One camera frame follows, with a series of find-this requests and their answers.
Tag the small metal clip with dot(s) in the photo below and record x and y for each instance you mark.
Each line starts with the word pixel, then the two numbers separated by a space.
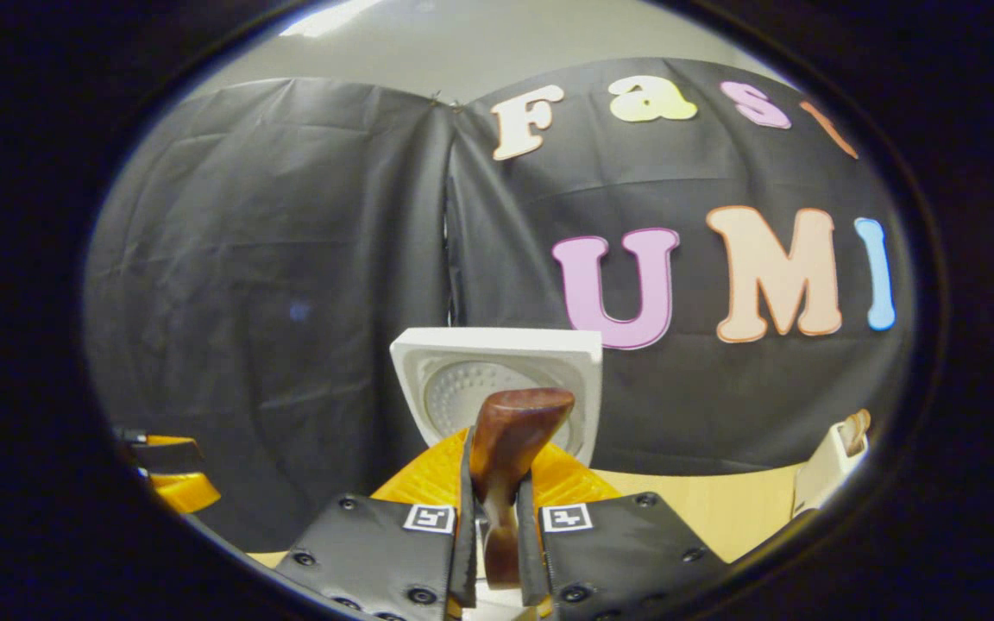
pixel 445 102

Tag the brown bread slice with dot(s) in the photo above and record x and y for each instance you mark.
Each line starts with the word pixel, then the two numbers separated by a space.
pixel 855 431

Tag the white toaster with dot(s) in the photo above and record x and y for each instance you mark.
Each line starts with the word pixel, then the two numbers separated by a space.
pixel 820 479

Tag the white rice cooker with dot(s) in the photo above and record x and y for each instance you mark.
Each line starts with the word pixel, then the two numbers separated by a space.
pixel 445 354

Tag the black backdrop cloth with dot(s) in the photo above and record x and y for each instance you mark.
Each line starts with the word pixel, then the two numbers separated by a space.
pixel 273 285

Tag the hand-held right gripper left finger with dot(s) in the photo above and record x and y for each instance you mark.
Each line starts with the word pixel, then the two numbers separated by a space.
pixel 376 552

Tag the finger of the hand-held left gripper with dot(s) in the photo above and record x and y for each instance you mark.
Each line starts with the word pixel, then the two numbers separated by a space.
pixel 186 492
pixel 160 447

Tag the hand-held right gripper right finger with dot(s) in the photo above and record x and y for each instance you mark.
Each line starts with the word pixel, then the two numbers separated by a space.
pixel 626 552

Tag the brown wooden spoon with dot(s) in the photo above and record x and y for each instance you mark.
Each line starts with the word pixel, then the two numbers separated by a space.
pixel 510 431

